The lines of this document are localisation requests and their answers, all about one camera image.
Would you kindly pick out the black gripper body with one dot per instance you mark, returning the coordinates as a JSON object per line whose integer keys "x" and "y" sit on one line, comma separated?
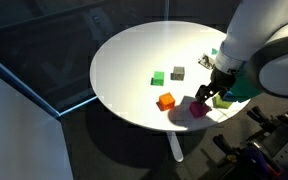
{"x": 221, "y": 82}

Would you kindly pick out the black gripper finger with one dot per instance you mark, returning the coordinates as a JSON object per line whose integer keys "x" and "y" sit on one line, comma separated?
{"x": 209, "y": 93}
{"x": 202, "y": 94}

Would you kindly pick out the pink block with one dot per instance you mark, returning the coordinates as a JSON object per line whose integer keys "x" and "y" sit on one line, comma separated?
{"x": 198, "y": 110}

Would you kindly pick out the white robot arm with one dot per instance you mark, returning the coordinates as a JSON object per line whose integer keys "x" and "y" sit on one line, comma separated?
{"x": 253, "y": 58}

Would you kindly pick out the lime green block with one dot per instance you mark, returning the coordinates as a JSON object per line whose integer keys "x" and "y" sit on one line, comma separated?
{"x": 219, "y": 103}

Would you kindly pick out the blue block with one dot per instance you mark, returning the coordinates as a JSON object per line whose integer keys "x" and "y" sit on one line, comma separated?
{"x": 235, "y": 97}

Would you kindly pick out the grey block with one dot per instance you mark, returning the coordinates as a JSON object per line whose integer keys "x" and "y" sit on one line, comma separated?
{"x": 178, "y": 73}

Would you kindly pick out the orange block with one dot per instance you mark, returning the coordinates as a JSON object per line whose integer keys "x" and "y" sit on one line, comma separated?
{"x": 166, "y": 101}

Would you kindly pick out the black white picture cube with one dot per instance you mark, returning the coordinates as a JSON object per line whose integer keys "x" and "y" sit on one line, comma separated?
{"x": 206, "y": 62}

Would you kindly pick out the cube with green triangle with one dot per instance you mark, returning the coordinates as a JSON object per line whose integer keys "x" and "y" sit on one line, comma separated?
{"x": 214, "y": 51}

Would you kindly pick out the white table leg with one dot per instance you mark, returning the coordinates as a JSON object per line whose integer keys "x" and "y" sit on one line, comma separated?
{"x": 175, "y": 146}

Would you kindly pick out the orange purple clamp left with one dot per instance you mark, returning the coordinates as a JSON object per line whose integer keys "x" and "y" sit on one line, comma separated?
{"x": 248, "y": 163}

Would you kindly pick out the orange purple clamp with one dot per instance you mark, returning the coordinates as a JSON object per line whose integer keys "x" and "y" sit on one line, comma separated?
{"x": 268, "y": 125}
{"x": 248, "y": 163}

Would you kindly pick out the orange purple clamp right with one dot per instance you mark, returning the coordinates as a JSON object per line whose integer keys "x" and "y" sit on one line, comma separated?
{"x": 268, "y": 125}

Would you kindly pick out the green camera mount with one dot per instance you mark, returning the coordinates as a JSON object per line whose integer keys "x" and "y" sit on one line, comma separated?
{"x": 242, "y": 89}

